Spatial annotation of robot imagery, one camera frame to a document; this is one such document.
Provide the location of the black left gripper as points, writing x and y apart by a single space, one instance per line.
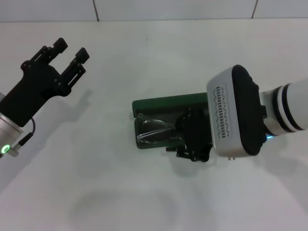
36 84

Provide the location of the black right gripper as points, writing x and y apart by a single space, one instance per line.
197 134

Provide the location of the clear white glasses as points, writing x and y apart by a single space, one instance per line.
154 132

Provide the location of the green glasses case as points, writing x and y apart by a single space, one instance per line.
168 101

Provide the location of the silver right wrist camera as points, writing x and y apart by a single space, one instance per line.
226 115

